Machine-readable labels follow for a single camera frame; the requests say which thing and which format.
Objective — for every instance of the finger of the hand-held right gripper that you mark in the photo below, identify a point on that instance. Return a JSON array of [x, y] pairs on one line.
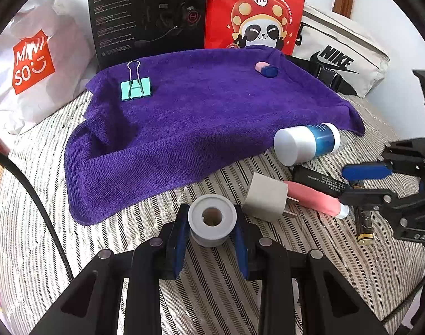
[[366, 195], [364, 171]]

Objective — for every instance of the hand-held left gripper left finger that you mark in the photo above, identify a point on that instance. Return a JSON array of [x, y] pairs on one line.
[[179, 247]]

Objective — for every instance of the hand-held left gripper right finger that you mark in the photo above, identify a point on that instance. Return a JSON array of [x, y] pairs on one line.
[[241, 247]]

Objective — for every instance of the white tape roll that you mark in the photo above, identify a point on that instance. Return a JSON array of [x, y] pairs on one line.
[[198, 232]]

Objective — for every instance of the black rectangular device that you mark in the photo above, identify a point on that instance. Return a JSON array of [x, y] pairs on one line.
[[313, 179]]

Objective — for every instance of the white charger plug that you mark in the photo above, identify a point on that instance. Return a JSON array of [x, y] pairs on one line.
[[264, 195]]

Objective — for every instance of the blue bottle white cap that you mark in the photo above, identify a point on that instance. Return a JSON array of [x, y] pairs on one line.
[[303, 143]]

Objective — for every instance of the pink tube white cap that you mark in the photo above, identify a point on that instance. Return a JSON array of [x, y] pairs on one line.
[[310, 197]]

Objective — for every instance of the white waist bag black logo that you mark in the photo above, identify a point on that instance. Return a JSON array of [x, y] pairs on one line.
[[359, 42]]

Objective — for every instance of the purple towel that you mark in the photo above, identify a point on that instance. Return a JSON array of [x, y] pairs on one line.
[[205, 118]]

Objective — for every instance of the pink and blue eraser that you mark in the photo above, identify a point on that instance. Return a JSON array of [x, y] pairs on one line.
[[266, 68]]

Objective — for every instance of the teal binder clip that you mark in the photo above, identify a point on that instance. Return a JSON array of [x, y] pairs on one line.
[[135, 89]]

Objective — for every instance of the red panda paper bag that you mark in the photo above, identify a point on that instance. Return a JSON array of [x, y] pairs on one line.
[[226, 0]]

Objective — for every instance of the black headset box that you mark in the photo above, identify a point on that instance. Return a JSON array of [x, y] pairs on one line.
[[128, 17]]

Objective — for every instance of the white shopping bag orange logo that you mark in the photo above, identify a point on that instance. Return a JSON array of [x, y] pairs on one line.
[[58, 24]]

